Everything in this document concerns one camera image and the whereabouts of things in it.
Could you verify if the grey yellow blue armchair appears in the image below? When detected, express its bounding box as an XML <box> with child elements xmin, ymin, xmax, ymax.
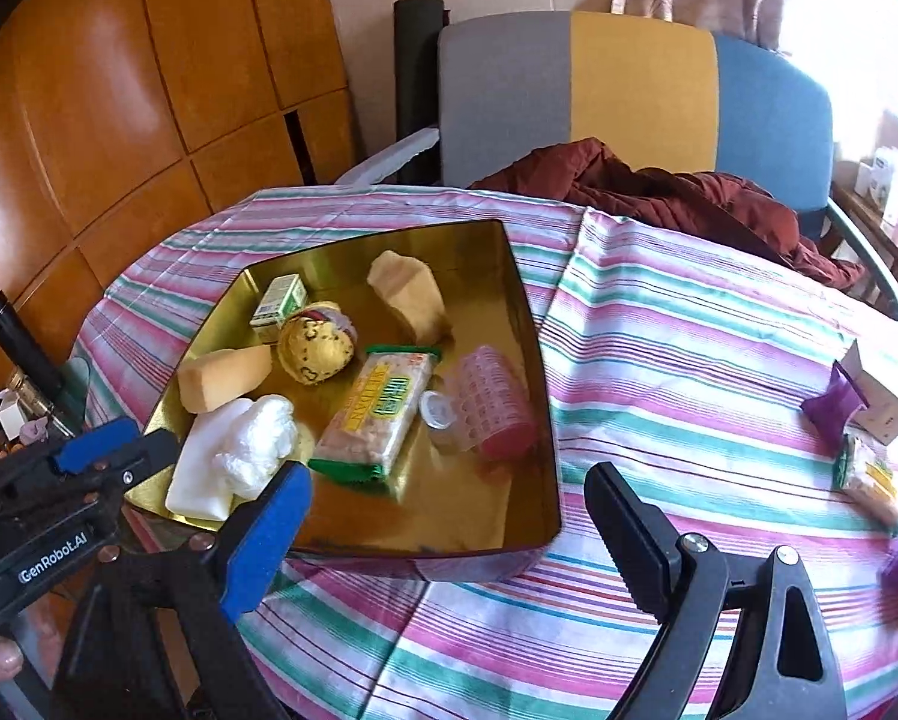
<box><xmin>334</xmin><ymin>10</ymin><xmax>898</xmax><ymax>327</ymax></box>

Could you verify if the small green white box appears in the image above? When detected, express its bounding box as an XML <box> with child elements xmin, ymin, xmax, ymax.
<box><xmin>250</xmin><ymin>274</ymin><xmax>309</xmax><ymax>346</ymax></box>

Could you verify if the white plastic bag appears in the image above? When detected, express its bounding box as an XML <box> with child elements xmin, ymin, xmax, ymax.
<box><xmin>212</xmin><ymin>396</ymin><xmax>304</xmax><ymax>500</ymax></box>

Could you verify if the white product box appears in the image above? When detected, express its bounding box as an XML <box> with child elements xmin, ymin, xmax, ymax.
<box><xmin>854</xmin><ymin>148</ymin><xmax>898</xmax><ymax>226</ymax></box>

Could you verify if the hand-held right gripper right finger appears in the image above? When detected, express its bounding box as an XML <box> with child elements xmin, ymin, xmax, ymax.
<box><xmin>584</xmin><ymin>463</ymin><xmax>848</xmax><ymax>720</ymax></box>

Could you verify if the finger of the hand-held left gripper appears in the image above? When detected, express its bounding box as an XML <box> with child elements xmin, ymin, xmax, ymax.
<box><xmin>0</xmin><ymin>429</ymin><xmax>181</xmax><ymax>511</ymax></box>
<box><xmin>0</xmin><ymin>418</ymin><xmax>141</xmax><ymax>500</ymax></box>

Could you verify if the white foam block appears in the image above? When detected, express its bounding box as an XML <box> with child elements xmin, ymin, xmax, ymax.
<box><xmin>165</xmin><ymin>405</ymin><xmax>247</xmax><ymax>520</ymax></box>

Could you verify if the small clear jar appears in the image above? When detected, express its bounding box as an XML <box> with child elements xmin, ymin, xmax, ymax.
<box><xmin>417</xmin><ymin>391</ymin><xmax>469</xmax><ymax>455</ymax></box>

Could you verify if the striped tablecloth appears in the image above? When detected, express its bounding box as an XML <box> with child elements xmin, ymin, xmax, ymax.
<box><xmin>70</xmin><ymin>186</ymin><xmax>898</xmax><ymax>720</ymax></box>

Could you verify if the red-brown jacket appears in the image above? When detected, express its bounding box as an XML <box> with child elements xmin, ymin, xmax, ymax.
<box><xmin>468</xmin><ymin>137</ymin><xmax>863</xmax><ymax>290</ymax></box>

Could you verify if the black cylinder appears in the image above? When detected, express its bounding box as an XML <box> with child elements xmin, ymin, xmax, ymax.
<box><xmin>0</xmin><ymin>291</ymin><xmax>64</xmax><ymax>410</ymax></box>

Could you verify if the pink hair roller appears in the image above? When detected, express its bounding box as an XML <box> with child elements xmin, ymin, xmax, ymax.
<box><xmin>443</xmin><ymin>345</ymin><xmax>538</xmax><ymax>462</ymax></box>

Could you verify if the small cardboard box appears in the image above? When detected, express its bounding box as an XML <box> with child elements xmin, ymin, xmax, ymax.
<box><xmin>839</xmin><ymin>339</ymin><xmax>898</xmax><ymax>443</ymax></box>

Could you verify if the yellow sponge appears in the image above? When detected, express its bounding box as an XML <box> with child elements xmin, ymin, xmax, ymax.
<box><xmin>366</xmin><ymin>250</ymin><xmax>450</xmax><ymax>346</ymax></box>
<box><xmin>177</xmin><ymin>345</ymin><xmax>274</xmax><ymax>415</ymax></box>

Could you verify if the black rolled mat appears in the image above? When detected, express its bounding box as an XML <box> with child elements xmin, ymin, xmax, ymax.
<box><xmin>393</xmin><ymin>0</ymin><xmax>448</xmax><ymax>185</ymax></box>

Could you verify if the yellow spotted ball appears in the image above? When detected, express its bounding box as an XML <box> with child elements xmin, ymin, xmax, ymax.
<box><xmin>278</xmin><ymin>313</ymin><xmax>356</xmax><ymax>387</ymax></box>

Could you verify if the window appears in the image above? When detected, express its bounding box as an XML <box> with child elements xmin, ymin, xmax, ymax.
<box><xmin>779</xmin><ymin>0</ymin><xmax>898</xmax><ymax>166</ymax></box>

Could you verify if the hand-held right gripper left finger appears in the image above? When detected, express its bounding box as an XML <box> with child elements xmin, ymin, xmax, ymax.
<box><xmin>51</xmin><ymin>460</ymin><xmax>313</xmax><ymax>720</ymax></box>

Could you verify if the green cracker packet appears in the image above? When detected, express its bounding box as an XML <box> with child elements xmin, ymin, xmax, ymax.
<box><xmin>308</xmin><ymin>345</ymin><xmax>444</xmax><ymax>496</ymax></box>
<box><xmin>831</xmin><ymin>433</ymin><xmax>898</xmax><ymax>522</ymax></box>

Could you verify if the gold metal tin box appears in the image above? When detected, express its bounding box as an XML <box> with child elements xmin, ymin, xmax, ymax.
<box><xmin>122</xmin><ymin>219</ymin><xmax>562</xmax><ymax>582</ymax></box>

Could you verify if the wooden wardrobe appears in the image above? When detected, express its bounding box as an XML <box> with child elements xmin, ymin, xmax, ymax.
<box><xmin>0</xmin><ymin>0</ymin><xmax>356</xmax><ymax>406</ymax></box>

